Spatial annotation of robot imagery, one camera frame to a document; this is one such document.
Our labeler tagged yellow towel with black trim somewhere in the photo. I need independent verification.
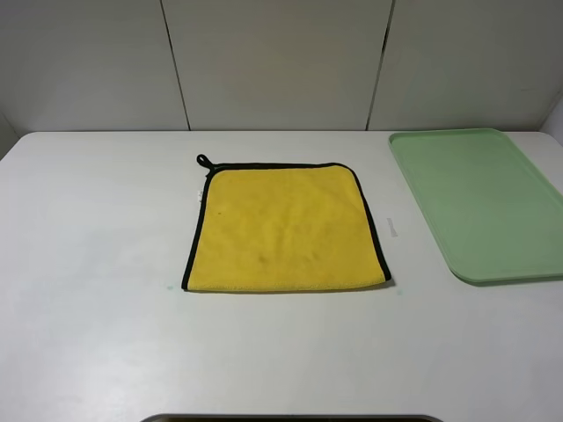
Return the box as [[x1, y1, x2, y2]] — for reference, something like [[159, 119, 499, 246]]
[[181, 154, 391, 294]]

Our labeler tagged light green plastic tray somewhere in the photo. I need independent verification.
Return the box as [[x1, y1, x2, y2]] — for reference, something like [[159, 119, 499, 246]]
[[389, 129, 562, 286]]

